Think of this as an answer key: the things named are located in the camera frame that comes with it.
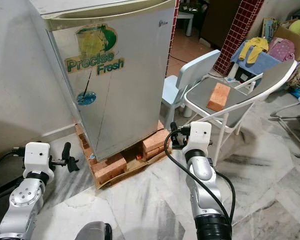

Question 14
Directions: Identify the white plastic child table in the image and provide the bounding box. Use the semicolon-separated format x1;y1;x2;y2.
176;11;195;37

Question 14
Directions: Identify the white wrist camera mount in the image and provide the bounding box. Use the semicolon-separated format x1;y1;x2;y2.
23;142;56;182
184;121;213;160

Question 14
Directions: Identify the yellow cloth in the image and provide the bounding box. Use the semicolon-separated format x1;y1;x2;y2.
237;37;269;65

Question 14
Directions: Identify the brown cardboard box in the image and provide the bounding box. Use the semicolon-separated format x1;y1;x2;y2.
272;22;300;61

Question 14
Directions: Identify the light blue child chair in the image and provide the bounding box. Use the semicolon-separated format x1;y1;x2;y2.
161;49;221;128

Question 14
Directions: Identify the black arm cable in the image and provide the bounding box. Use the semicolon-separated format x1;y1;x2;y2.
0;146;27;177
164;127;236;221

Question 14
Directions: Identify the red tiled column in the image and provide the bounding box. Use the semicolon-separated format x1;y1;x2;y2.
212;0;266;77

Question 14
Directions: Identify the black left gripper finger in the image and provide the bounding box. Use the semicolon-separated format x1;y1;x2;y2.
62;142;80;173

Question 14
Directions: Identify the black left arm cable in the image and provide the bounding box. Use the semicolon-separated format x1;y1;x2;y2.
0;146;27;177

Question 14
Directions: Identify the blue cloth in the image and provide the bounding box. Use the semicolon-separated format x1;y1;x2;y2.
230;41;282;76

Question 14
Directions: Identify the grey left robot leg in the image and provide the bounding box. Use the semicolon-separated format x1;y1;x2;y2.
77;221;112;240

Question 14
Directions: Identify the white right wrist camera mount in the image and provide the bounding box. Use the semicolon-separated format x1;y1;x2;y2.
184;121;213;160

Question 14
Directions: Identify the pink cloth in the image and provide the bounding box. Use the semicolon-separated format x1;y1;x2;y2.
267;39;296;63

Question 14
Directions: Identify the brown cardboard sheet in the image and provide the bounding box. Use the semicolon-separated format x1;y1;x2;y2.
92;145;171;190

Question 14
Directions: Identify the grey white folding chair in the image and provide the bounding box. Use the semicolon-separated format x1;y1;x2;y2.
182;59;298;166

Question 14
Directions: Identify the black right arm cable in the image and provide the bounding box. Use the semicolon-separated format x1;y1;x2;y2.
164;127;236;221

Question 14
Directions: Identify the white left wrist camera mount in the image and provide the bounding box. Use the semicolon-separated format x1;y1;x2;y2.
23;142;56;182

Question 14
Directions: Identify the silver mini fridge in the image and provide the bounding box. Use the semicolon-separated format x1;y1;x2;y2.
27;0;176;151

